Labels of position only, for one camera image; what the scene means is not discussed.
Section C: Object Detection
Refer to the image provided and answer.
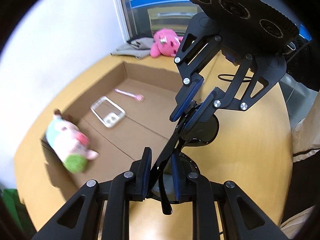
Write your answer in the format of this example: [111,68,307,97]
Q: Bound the pink pen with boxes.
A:
[114,89,144,102]

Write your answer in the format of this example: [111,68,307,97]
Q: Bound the clear phone case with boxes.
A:
[91,96,126,128]

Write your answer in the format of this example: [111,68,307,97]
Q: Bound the pink plush toy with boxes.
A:
[150,29,183,58]

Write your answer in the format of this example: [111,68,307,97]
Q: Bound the brown cardboard tray box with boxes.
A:
[41,61,198,190]

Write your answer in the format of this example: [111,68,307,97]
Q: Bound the black sunglasses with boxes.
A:
[148,99,219,215]

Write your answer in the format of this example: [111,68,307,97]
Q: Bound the pig plush green hair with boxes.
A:
[45,109,99,173]

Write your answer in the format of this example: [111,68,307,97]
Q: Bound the black cable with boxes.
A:
[217,73,253,82]

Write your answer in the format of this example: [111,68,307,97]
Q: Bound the grey folded cloth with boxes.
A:
[111,37,155,60]

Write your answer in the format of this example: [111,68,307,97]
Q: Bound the green table cloth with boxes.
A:
[2,189,30,239]

